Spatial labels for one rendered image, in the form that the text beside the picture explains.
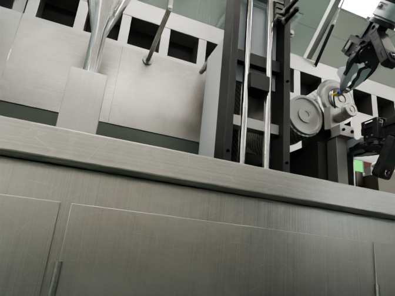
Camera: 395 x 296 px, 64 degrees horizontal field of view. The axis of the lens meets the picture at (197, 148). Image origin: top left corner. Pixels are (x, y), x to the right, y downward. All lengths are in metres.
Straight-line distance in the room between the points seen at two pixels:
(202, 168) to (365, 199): 0.29
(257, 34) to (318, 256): 0.55
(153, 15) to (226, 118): 0.75
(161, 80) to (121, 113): 0.20
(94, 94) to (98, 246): 0.48
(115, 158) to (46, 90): 0.73
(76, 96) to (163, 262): 0.50
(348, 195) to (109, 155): 0.38
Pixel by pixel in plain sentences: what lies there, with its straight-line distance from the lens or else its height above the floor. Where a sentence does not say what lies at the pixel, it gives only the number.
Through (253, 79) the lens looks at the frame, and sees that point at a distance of 0.73.
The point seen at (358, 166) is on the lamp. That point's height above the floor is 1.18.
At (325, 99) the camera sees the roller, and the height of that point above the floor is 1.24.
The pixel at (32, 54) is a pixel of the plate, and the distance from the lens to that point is 1.17.
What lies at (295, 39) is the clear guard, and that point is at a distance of 1.57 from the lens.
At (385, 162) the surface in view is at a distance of 0.95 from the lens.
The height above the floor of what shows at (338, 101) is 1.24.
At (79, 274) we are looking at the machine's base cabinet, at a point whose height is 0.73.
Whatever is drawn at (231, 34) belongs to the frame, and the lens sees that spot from 0.77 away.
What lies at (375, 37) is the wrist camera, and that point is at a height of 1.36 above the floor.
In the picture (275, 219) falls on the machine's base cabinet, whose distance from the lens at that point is 0.51.
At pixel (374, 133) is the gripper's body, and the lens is 0.97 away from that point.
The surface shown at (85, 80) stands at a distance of 0.83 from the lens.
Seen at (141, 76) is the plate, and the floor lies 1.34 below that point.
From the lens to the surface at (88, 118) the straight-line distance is 0.79.
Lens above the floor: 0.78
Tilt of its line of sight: 18 degrees up
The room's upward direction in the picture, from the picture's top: 6 degrees clockwise
